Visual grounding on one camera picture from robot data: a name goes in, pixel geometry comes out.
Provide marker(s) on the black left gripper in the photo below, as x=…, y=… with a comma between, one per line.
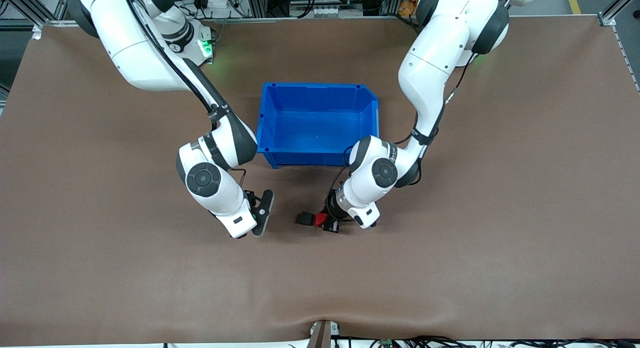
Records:
x=332, y=213

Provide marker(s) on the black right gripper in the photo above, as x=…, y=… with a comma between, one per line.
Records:
x=250, y=199

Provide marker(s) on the red cube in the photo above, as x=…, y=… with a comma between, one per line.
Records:
x=320, y=219

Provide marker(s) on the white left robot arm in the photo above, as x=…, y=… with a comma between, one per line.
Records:
x=435, y=73

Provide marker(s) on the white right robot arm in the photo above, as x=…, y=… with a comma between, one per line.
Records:
x=135, y=48

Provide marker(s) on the black cube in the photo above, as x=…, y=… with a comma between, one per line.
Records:
x=304, y=218

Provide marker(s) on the blue plastic storage bin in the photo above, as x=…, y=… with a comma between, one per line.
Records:
x=320, y=128

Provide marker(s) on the brown table mat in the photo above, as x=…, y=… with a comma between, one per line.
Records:
x=150, y=288

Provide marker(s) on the small green circuit board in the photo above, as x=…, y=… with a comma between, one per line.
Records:
x=386, y=343

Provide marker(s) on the white power strip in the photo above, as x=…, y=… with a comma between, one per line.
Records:
x=216, y=0

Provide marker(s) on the white terminal strip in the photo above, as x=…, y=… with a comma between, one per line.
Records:
x=330, y=11

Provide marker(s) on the orange snack bags pile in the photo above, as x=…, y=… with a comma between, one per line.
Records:
x=411, y=0

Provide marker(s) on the aluminium frame rail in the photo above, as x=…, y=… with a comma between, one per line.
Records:
x=310, y=20

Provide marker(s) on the aluminium frame strut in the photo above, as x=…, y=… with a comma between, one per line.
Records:
x=617, y=5
x=30, y=8

